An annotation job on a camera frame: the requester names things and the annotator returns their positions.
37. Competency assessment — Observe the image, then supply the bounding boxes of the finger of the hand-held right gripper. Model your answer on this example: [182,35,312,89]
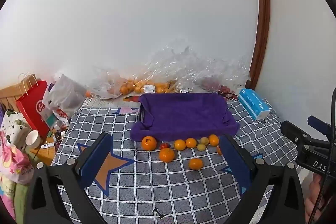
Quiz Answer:
[280,121,327,144]
[308,115,332,134]

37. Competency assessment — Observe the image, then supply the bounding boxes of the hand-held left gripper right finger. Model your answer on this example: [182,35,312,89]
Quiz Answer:
[219,134,306,224]

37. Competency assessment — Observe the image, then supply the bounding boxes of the purple towel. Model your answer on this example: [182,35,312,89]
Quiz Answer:
[130,93,240,142]

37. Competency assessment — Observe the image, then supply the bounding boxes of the person's right hand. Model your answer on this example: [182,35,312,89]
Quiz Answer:
[306,174,336,224]

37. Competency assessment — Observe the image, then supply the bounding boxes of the clear bag of small mandarins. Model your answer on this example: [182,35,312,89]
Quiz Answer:
[85,67,126,99]

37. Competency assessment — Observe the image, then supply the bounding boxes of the blue tissue pack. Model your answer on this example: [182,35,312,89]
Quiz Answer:
[238,88,271,120]

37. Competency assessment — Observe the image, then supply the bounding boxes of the black cable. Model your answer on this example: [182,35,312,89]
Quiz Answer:
[306,88,336,224]

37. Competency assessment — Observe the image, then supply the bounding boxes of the clear bag of oranges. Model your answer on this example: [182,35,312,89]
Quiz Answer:
[118,56,179,94]

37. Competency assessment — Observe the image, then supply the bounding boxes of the clear bag of red fruits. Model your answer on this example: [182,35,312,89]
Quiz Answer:
[199,56,250,95]

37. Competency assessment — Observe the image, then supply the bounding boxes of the white plastic bag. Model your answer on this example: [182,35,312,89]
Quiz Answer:
[43,74,88,119]

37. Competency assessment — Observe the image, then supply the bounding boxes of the crumpled clear plastic bag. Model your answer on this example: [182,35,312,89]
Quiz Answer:
[171,44,208,93]

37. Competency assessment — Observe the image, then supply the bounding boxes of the brown wooden door frame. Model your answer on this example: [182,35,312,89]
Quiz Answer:
[249,0,271,83]

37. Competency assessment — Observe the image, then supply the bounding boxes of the printed paper sheet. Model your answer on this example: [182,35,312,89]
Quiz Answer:
[83,94,142,109]

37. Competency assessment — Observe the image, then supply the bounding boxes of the orange with green stem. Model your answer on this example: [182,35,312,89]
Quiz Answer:
[141,136,157,151]

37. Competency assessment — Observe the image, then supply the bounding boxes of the red paper bag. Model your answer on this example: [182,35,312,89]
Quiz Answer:
[16,73,51,138]

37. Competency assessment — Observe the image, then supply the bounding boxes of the white star-print cloth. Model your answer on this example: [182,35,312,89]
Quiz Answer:
[0,109,30,146]

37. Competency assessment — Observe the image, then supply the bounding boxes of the green cloth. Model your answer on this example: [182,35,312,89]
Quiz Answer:
[13,182,30,222]

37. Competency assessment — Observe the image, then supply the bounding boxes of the white cup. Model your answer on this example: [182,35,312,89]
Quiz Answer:
[25,130,41,149]

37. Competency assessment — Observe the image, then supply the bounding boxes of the wooden headboard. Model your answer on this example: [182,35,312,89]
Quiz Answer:
[0,79,38,109]

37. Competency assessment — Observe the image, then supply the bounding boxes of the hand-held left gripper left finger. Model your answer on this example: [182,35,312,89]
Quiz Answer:
[24,132,114,224]

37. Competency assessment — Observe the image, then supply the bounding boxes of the grey checked blanket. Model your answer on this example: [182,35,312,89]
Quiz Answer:
[51,98,302,224]

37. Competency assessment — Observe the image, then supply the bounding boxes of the pink printed blanket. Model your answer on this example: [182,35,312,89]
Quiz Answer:
[0,132,35,186]

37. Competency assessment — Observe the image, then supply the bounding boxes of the oval orange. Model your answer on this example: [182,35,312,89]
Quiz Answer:
[189,158,204,170]

